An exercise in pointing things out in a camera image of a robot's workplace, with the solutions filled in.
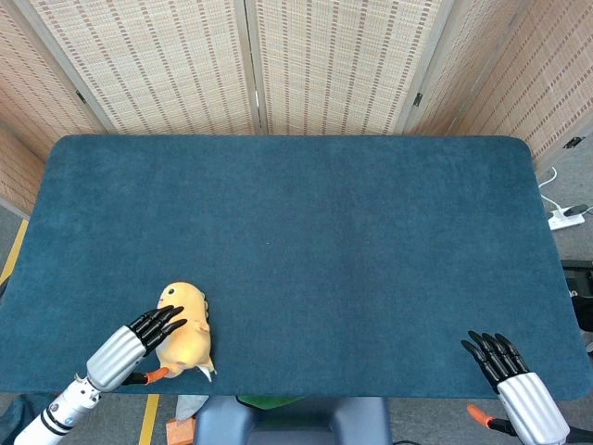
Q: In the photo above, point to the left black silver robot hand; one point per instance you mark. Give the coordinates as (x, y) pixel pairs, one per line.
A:
(113, 357)

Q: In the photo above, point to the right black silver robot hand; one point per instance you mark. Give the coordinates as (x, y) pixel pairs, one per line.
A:
(528, 398)

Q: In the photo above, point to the yellow plush duck toy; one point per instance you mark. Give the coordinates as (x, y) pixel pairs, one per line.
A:
(190, 338)

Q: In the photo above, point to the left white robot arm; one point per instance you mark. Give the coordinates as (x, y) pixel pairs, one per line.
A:
(55, 415)

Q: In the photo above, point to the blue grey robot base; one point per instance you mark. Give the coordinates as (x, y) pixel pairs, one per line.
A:
(278, 424)

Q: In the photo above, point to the grey cloth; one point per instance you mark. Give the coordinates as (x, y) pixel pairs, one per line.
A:
(187, 405)

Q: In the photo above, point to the orange block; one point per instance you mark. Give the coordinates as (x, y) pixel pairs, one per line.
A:
(178, 432)

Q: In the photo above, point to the teal cloth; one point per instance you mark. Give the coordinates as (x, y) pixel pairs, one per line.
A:
(21, 410)

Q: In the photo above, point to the black box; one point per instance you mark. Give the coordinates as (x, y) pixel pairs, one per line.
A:
(581, 283)

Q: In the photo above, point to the green object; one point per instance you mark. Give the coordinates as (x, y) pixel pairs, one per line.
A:
(264, 401)

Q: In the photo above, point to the white power strip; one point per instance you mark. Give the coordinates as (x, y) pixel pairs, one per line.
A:
(563, 221)

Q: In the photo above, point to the black power plug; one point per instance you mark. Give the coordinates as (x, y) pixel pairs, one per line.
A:
(576, 210)

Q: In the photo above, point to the blue felt table mat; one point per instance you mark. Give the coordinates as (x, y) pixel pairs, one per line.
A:
(301, 241)

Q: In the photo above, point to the black screen hinge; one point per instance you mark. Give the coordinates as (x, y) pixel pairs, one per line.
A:
(81, 96)
(572, 142)
(418, 99)

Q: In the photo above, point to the woven bamboo screen panel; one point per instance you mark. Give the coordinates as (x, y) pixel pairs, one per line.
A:
(28, 92)
(153, 65)
(338, 65)
(519, 74)

